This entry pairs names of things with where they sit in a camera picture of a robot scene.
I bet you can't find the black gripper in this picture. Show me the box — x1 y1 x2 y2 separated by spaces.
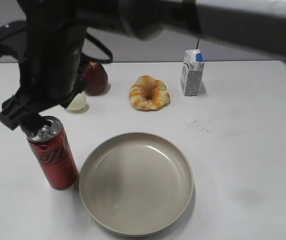
0 0 87 137

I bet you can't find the red cola can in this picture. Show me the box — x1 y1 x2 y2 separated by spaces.
26 116 79 190

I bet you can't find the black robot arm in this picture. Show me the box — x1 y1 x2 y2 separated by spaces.
0 0 286 133

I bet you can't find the beige round plate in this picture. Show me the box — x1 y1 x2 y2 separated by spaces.
78 132 195 237

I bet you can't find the white egg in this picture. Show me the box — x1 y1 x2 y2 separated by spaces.
66 92 87 111

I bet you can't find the dark red apple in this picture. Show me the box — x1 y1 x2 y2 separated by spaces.
82 62 108 96

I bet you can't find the orange striped bagel bread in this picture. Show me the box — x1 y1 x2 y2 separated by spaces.
129 75 171 111

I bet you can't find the small white milk carton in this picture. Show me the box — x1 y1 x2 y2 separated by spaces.
180 49 205 97

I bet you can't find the black cable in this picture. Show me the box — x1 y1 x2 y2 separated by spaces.
82 32 114 64

